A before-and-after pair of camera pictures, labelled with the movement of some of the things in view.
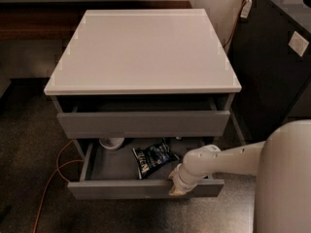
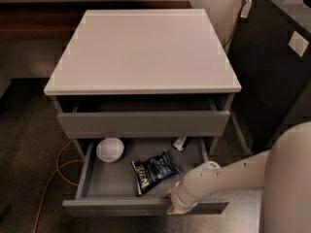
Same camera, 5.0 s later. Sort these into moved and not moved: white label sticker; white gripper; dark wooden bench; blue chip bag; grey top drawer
Moved: blue chip bag; white gripper
Not moved: white label sticker; grey top drawer; dark wooden bench
